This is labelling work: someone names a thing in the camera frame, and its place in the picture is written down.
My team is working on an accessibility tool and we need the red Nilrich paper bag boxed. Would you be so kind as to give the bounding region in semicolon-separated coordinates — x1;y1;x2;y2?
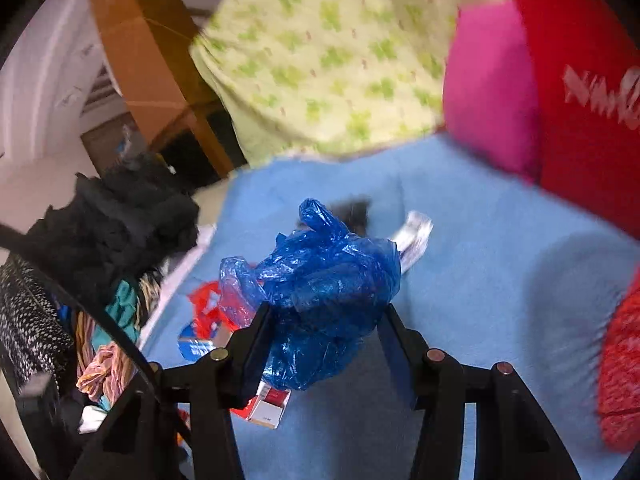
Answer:
515;0;639;236

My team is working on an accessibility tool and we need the red blue snack wrapper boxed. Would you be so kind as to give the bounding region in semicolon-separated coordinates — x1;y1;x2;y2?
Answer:
177;281;239;362

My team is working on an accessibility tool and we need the red white cigarette box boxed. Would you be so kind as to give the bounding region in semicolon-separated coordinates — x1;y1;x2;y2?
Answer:
230;380;292;429

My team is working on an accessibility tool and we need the black cable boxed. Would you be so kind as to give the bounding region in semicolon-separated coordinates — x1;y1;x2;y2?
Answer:
0;224;194;446

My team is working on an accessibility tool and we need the pile of coloured clothes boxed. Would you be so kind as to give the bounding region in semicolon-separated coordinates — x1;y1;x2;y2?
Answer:
1;255;163;411

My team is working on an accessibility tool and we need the green clover quilt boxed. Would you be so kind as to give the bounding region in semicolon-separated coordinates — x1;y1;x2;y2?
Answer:
190;0;499;167

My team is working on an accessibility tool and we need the silver white wrapper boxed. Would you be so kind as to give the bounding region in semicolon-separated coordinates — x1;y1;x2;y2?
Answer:
390;210;433;274

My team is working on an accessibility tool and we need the blue plastic bag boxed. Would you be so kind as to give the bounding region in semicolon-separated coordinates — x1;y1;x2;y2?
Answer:
218;229;401;390

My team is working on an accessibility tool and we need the red trash basket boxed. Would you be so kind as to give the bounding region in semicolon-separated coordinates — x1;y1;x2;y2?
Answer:
597;273;639;453

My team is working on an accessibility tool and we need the pink pillow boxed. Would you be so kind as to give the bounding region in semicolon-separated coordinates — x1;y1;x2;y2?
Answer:
442;0;540;181

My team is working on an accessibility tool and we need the black fluffy garment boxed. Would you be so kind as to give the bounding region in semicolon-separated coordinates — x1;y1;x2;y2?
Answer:
26;153;200;308

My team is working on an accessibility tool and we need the wooden arch column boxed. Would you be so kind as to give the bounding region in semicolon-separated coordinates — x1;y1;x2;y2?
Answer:
90;0;234;178

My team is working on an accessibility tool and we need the light blue blanket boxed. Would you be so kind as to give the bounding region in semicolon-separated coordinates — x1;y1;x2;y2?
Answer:
143;134;639;479

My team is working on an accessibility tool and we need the black plastic bag trash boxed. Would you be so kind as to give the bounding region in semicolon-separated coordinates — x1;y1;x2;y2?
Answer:
297;198;372;236

